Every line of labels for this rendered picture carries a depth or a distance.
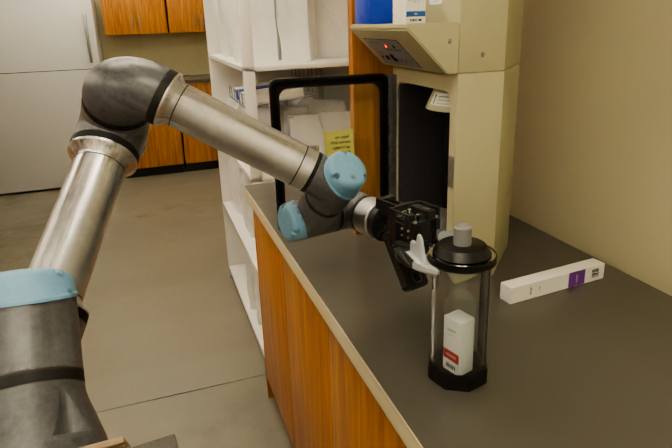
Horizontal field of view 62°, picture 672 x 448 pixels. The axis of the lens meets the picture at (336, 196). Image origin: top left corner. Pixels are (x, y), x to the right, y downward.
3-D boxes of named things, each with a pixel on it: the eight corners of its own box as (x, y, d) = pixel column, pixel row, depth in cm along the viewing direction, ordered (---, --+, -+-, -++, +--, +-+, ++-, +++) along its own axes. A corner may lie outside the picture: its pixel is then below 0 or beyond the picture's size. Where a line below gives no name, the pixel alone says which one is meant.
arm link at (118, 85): (109, 13, 89) (377, 153, 97) (103, 60, 97) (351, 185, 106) (69, 57, 82) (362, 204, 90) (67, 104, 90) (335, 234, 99)
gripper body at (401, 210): (410, 217, 92) (365, 199, 101) (409, 265, 94) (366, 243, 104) (444, 207, 96) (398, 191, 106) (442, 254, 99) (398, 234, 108)
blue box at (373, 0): (392, 23, 138) (392, -16, 135) (411, 22, 129) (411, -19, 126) (354, 24, 135) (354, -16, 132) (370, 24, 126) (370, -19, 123)
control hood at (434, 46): (392, 64, 143) (392, 23, 140) (458, 73, 114) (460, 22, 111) (350, 66, 139) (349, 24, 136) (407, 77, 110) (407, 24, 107)
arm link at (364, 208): (353, 237, 108) (386, 228, 112) (367, 245, 104) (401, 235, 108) (352, 200, 105) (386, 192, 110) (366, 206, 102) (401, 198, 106)
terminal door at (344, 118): (388, 221, 154) (388, 72, 142) (278, 233, 147) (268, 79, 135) (388, 220, 155) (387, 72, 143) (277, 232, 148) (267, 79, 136)
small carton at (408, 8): (411, 23, 122) (412, -6, 120) (425, 23, 118) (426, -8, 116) (392, 23, 120) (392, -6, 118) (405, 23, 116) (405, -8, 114)
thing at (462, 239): (503, 266, 88) (506, 227, 86) (462, 282, 83) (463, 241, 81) (460, 248, 96) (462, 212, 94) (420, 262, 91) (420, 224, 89)
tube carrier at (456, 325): (503, 372, 94) (512, 254, 87) (457, 396, 88) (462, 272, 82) (457, 343, 102) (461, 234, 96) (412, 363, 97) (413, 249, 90)
